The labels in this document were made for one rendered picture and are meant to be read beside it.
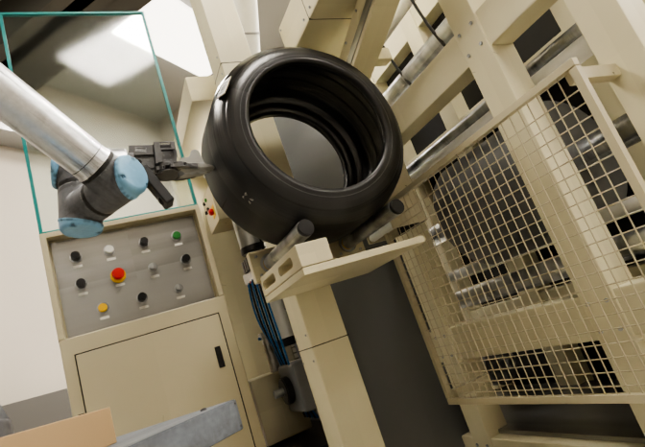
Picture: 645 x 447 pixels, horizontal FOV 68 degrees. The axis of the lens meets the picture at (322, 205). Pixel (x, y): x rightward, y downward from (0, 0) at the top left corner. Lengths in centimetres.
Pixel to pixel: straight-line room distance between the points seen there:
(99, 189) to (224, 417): 60
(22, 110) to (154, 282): 97
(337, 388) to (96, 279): 92
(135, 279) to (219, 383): 48
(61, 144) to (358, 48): 103
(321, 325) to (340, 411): 25
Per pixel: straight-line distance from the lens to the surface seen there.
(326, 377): 153
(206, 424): 66
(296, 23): 183
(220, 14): 197
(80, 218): 117
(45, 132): 107
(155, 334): 179
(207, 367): 180
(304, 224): 119
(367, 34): 170
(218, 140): 127
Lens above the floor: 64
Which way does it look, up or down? 15 degrees up
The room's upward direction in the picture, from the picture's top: 19 degrees counter-clockwise
